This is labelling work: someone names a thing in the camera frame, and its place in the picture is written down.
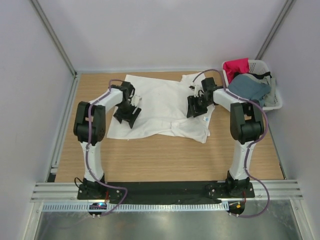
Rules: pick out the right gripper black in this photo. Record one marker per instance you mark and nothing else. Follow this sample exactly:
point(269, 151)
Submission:
point(196, 106)

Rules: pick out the pink t shirt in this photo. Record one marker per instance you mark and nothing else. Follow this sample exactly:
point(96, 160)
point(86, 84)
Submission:
point(232, 67)

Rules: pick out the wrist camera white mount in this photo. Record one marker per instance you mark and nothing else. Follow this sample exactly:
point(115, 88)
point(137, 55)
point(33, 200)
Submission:
point(135, 100)
point(196, 90)

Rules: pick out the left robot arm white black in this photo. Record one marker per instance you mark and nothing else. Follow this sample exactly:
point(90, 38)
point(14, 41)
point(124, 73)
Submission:
point(90, 129)

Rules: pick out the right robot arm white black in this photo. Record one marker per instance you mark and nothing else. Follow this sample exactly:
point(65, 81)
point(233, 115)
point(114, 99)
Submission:
point(246, 124)

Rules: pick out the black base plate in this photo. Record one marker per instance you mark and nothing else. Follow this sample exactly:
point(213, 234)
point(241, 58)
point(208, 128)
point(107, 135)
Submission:
point(165, 192)

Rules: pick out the right aluminium corner post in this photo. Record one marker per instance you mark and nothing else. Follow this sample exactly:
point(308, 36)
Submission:
point(282, 15)

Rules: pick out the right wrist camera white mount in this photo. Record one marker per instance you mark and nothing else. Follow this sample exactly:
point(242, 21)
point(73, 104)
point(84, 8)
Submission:
point(196, 90)

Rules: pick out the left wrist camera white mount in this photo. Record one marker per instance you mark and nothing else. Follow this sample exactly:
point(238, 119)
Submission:
point(135, 100)

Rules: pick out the white laundry basket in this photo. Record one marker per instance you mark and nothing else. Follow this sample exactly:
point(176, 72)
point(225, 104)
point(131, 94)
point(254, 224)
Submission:
point(258, 67)

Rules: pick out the white t shirt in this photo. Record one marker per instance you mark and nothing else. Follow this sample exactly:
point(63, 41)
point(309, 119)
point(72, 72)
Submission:
point(164, 109)

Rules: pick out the left aluminium corner post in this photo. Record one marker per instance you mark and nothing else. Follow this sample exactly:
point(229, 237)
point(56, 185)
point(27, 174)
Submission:
point(53, 36)

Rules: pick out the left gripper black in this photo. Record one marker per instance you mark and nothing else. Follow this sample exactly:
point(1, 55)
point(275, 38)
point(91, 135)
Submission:
point(127, 114)

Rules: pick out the white slotted cable duct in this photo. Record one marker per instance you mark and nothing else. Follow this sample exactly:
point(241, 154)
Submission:
point(98, 207)

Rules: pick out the aluminium corner post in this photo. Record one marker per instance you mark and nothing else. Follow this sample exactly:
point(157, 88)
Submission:
point(53, 36)
point(282, 15)

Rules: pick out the aluminium frame rail front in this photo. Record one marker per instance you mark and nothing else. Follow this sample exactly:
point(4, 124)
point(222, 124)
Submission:
point(66, 191)

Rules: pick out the blue grey t shirt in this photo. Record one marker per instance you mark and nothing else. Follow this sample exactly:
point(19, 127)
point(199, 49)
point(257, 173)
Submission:
point(250, 88)

